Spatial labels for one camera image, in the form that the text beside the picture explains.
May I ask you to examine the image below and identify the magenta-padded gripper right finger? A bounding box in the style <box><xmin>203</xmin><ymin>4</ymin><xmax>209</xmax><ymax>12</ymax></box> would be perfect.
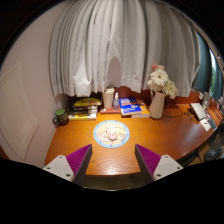
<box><xmin>134</xmin><ymin>143</ymin><xmax>184</xmax><ymax>185</ymax></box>

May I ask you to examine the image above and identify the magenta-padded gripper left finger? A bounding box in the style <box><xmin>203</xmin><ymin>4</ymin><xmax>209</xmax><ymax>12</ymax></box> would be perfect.
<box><xmin>43</xmin><ymin>143</ymin><xmax>93</xmax><ymax>186</ymax></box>

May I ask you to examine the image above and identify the pink white computer mouse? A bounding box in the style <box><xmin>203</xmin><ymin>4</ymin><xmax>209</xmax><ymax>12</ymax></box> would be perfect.
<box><xmin>101</xmin><ymin>126</ymin><xmax>129</xmax><ymax>143</ymax></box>

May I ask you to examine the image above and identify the round light blue mouse pad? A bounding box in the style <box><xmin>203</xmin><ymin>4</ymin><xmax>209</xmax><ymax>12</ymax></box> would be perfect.
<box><xmin>92</xmin><ymin>119</ymin><xmax>131</xmax><ymax>149</ymax></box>

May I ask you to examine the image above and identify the dark mug with green inside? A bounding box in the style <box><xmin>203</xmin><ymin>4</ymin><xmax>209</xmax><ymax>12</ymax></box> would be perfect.
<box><xmin>52</xmin><ymin>108</ymin><xmax>70</xmax><ymax>127</ymax></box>

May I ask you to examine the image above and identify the dark office chair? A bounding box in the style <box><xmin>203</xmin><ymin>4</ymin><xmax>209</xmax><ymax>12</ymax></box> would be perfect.
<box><xmin>203</xmin><ymin>146</ymin><xmax>224</xmax><ymax>163</ymax></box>

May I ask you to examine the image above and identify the white and yellow book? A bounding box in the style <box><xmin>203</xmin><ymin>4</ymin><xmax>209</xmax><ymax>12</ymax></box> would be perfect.
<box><xmin>68</xmin><ymin>112</ymin><xmax>98</xmax><ymax>121</ymax></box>

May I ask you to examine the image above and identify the orange cover book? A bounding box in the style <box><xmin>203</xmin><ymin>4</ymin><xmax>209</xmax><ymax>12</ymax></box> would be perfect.
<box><xmin>131</xmin><ymin>99</ymin><xmax>151</xmax><ymax>119</ymax></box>

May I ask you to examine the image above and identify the white paper sheet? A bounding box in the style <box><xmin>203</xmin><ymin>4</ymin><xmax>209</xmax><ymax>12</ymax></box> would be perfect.
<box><xmin>198</xmin><ymin>117</ymin><xmax>213</xmax><ymax>132</ymax></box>

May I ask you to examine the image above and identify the dark book with white pages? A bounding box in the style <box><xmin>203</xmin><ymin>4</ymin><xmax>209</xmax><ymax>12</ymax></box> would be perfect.
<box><xmin>68</xmin><ymin>108</ymin><xmax>98</xmax><ymax>116</ymax></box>

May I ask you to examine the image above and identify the white ceramic pitcher vase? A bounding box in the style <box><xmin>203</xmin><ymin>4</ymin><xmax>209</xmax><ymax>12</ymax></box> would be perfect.
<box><xmin>148</xmin><ymin>89</ymin><xmax>167</xmax><ymax>120</ymax></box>

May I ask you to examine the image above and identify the black cover book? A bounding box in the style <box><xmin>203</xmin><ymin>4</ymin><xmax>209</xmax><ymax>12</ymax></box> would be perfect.
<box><xmin>68</xmin><ymin>104</ymin><xmax>99</xmax><ymax>112</ymax></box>

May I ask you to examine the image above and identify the dark smartphone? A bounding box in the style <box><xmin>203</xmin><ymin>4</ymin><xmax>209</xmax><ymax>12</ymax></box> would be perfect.
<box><xmin>206</xmin><ymin>117</ymin><xmax>218</xmax><ymax>130</ymax></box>

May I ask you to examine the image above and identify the silver laptop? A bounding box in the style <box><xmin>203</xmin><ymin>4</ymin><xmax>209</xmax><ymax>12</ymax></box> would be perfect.
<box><xmin>189</xmin><ymin>102</ymin><xmax>208</xmax><ymax>121</ymax></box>

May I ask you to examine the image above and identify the blue cover book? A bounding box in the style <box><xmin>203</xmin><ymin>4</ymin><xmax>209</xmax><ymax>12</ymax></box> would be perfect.
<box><xmin>118</xmin><ymin>96</ymin><xmax>143</xmax><ymax>117</ymax></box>

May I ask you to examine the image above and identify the yellow cover book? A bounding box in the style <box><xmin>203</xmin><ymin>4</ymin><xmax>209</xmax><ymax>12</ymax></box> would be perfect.
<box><xmin>73</xmin><ymin>97</ymin><xmax>102</xmax><ymax>108</ymax></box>

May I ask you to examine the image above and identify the reddish brown flat book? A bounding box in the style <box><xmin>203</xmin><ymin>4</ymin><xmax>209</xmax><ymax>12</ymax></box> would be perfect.
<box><xmin>99</xmin><ymin>107</ymin><xmax>122</xmax><ymax>115</ymax></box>

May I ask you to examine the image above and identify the clear spray bottle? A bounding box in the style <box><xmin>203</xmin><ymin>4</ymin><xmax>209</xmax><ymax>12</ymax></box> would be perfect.
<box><xmin>112</xmin><ymin>92</ymin><xmax>120</xmax><ymax>111</ymax></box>

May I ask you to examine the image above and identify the cream lidded tumbler cup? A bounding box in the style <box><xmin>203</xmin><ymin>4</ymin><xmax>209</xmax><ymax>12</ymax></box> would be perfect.
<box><xmin>102</xmin><ymin>86</ymin><xmax>116</xmax><ymax>109</ymax></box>

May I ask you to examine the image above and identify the white and pink flower bouquet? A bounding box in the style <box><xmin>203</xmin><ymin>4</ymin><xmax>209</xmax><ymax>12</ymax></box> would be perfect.
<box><xmin>147</xmin><ymin>64</ymin><xmax>179</xmax><ymax>100</ymax></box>

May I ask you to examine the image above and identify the white pleated curtain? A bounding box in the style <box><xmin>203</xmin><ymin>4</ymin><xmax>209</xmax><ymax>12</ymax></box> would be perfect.
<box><xmin>49</xmin><ymin>0</ymin><xmax>201</xmax><ymax>98</ymax></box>

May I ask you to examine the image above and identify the thin black cable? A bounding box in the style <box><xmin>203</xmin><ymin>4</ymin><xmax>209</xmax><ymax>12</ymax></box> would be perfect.
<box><xmin>162</xmin><ymin>105</ymin><xmax>184</xmax><ymax>119</ymax></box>

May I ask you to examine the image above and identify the white wall panel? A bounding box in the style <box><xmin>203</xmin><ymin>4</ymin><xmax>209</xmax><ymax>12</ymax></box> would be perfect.
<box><xmin>0</xmin><ymin>61</ymin><xmax>39</xmax><ymax>161</ymax></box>

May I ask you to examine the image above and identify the window with dark frame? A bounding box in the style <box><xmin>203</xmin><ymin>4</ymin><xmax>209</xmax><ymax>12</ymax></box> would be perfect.
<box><xmin>194</xmin><ymin>33</ymin><xmax>223</xmax><ymax>101</ymax></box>

